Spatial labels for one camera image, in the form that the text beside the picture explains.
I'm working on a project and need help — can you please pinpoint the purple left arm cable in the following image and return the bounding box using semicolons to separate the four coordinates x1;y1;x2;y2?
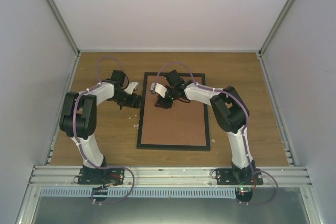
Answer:
73;56;136;205

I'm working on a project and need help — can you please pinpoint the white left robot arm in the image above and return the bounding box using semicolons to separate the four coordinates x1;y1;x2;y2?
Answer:
59;70;142;184

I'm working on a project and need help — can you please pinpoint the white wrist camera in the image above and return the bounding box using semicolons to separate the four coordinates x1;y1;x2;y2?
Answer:
124;82;139;94
150;82;167;98

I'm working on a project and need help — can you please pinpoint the aluminium mounting rail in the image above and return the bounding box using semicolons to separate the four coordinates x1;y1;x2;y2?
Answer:
28;166;312;187

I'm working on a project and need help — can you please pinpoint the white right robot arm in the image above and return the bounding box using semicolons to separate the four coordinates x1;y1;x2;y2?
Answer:
150;70;253;185

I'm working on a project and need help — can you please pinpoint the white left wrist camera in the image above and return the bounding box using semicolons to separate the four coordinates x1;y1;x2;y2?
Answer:
124;82;139;94

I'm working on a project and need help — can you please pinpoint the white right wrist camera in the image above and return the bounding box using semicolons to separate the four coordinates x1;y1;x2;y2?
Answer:
150;82;167;98

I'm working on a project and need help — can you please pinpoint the black picture frame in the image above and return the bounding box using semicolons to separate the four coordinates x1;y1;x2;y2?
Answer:
136;71;212;152

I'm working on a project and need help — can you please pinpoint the grey slotted cable duct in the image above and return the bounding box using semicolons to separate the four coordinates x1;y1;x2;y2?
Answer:
40;187;236;199

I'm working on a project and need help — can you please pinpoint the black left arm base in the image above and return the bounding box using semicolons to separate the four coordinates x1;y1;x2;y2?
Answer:
73;166;124;186

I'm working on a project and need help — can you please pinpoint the brown backing board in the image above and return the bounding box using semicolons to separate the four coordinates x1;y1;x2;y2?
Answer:
140;75;207;146

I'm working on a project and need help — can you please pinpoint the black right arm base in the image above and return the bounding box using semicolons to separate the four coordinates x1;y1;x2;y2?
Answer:
211;168;264;186

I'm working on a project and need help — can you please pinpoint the aluminium enclosure frame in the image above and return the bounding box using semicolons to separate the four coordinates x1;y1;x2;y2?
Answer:
15;0;336;224

